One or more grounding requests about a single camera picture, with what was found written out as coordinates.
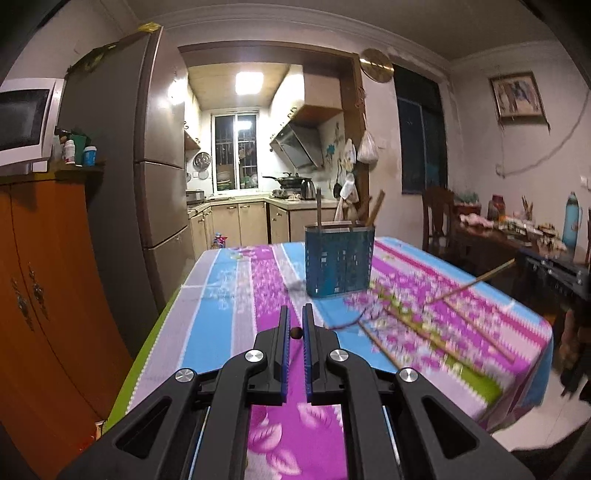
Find blue perforated utensil holder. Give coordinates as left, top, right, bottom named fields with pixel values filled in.
left=304, top=223, right=376, bottom=299

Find green box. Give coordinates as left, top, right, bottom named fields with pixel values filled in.
left=69, top=133, right=89, bottom=162

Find orange wooden cabinet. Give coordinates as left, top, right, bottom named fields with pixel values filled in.
left=0, top=165, right=136, bottom=480

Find white plastic bag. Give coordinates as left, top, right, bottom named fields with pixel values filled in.
left=356, top=130, right=380, bottom=164

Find ceiling light panel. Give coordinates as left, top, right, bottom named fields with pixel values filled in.
left=235, top=71, right=265, bottom=95

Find steel range hood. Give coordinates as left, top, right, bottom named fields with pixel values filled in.
left=270, top=122, right=324, bottom=169

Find floral striped tablecloth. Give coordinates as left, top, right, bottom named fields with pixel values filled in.
left=104, top=236, right=555, bottom=480

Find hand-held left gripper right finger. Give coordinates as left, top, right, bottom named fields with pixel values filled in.
left=302, top=304, right=533, bottom=480

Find framed elephant picture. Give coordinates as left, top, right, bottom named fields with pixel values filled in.
left=488, top=71, right=553, bottom=128

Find yellow green cloth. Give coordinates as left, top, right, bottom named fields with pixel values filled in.
left=66, top=23, right=163, bottom=75

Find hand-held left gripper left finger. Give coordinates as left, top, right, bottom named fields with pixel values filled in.
left=58, top=305, right=291, bottom=480

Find black wok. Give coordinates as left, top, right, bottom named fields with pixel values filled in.
left=263, top=172, right=313, bottom=188

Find wooden dining chair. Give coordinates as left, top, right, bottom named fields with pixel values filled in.
left=421, top=185, right=456, bottom=260

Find barred kitchen window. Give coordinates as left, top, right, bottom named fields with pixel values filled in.
left=211, top=112, right=260, bottom=191

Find blue thermos bottle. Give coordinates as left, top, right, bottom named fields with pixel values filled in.
left=561, top=192, right=584, bottom=250

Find hanging kitchen bags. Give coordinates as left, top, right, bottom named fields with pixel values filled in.
left=333, top=137, right=359, bottom=220

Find white microwave oven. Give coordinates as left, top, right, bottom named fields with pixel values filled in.
left=0, top=78, right=65, bottom=175

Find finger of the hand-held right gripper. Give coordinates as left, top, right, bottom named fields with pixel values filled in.
left=514, top=248, right=591, bottom=302

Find silver refrigerator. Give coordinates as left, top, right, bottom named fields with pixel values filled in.
left=58, top=28, right=197, bottom=320

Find beige kitchen cabinets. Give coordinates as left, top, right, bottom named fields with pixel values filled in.
left=187, top=200, right=341, bottom=260

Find dark wooden dining table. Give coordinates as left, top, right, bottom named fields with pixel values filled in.
left=454, top=216, right=591, bottom=296

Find dark window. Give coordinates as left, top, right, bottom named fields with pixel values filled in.
left=393, top=64, right=450, bottom=195

